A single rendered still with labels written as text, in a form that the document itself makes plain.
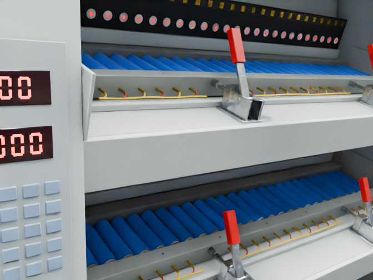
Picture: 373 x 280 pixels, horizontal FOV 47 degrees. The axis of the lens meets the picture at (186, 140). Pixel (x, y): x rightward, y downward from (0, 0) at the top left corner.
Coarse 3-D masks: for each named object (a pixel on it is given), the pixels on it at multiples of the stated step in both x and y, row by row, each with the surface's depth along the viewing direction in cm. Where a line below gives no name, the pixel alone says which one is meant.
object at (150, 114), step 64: (128, 0) 49; (192, 0) 54; (128, 64) 45; (192, 64) 52; (256, 64) 60; (320, 64) 72; (128, 128) 34; (192, 128) 37; (256, 128) 41; (320, 128) 48
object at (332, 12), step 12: (240, 0) 65; (252, 0) 66; (264, 0) 68; (276, 0) 70; (288, 0) 71; (300, 0) 73; (312, 0) 75; (324, 0) 77; (336, 0) 80; (312, 12) 76; (324, 12) 78; (336, 12) 80; (180, 48) 59; (288, 168) 77; (228, 180) 68; (96, 204) 54
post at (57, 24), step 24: (0, 0) 26; (24, 0) 27; (48, 0) 28; (72, 0) 29; (0, 24) 26; (24, 24) 27; (48, 24) 28; (72, 24) 29; (72, 48) 29; (72, 72) 29; (72, 96) 29; (72, 120) 30; (72, 144) 30; (72, 168) 30; (72, 192) 30; (72, 216) 30; (72, 240) 31
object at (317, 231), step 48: (96, 192) 50; (144, 192) 55; (192, 192) 58; (240, 192) 62; (288, 192) 66; (336, 192) 69; (96, 240) 45; (144, 240) 48; (192, 240) 48; (240, 240) 51; (288, 240) 55; (336, 240) 59
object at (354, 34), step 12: (348, 0) 78; (360, 0) 76; (372, 0) 75; (348, 12) 78; (360, 12) 77; (372, 12) 75; (348, 24) 79; (360, 24) 77; (372, 24) 75; (348, 36) 79; (360, 36) 77; (372, 36) 75; (348, 48) 79; (336, 156) 83; (372, 156) 77
